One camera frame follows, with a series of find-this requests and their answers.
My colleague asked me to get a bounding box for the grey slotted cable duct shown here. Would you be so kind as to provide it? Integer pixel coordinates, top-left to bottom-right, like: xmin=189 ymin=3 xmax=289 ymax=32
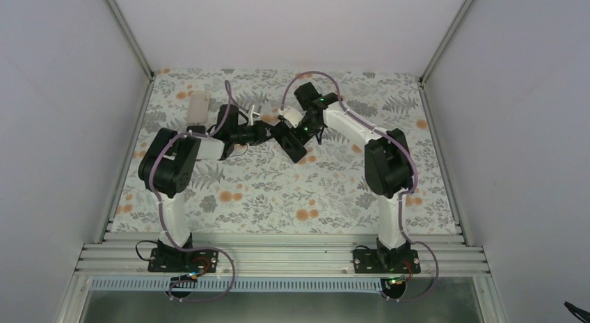
xmin=89 ymin=276 xmax=397 ymax=294

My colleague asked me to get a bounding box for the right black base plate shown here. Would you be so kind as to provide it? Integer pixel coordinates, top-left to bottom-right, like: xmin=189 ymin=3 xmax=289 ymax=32
xmin=352 ymin=246 xmax=422 ymax=274

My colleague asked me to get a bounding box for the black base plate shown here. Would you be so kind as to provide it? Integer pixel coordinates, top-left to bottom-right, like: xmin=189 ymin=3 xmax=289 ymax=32
xmin=352 ymin=246 xmax=422 ymax=274
xmin=147 ymin=248 xmax=219 ymax=274

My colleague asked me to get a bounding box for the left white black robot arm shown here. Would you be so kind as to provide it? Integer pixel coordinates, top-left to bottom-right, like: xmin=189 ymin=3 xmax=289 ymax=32
xmin=138 ymin=104 xmax=273 ymax=272

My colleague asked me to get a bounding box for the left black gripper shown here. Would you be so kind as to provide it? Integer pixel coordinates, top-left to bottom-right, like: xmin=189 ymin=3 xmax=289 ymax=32
xmin=231 ymin=120 xmax=281 ymax=145

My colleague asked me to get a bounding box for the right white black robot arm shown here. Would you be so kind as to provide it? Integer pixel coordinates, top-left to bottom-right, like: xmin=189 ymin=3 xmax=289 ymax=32
xmin=276 ymin=82 xmax=415 ymax=272

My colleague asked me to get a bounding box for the left aluminium corner post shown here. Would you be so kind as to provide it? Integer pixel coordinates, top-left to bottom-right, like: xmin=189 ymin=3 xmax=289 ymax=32
xmin=105 ymin=0 xmax=154 ymax=80

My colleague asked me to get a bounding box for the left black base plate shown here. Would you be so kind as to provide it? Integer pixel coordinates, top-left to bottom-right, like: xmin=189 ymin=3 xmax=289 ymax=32
xmin=147 ymin=248 xmax=219 ymax=274

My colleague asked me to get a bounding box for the black object bottom corner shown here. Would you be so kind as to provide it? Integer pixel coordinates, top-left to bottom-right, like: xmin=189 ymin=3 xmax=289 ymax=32
xmin=564 ymin=301 xmax=590 ymax=323

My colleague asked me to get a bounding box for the floral patterned table mat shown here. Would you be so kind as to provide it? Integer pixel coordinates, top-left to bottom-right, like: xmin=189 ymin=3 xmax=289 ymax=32
xmin=112 ymin=68 xmax=456 ymax=237

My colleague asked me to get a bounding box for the right aluminium corner post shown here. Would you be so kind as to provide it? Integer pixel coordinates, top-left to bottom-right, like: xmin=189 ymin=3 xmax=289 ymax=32
xmin=419 ymin=0 xmax=475 ymax=86

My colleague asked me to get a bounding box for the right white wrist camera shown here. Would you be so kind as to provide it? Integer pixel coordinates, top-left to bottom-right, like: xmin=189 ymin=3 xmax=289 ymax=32
xmin=278 ymin=107 xmax=304 ymax=127

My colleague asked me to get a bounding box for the aluminium corner post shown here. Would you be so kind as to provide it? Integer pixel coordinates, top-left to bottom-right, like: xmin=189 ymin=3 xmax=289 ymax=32
xmin=419 ymin=0 xmax=475 ymax=86
xmin=105 ymin=0 xmax=154 ymax=80

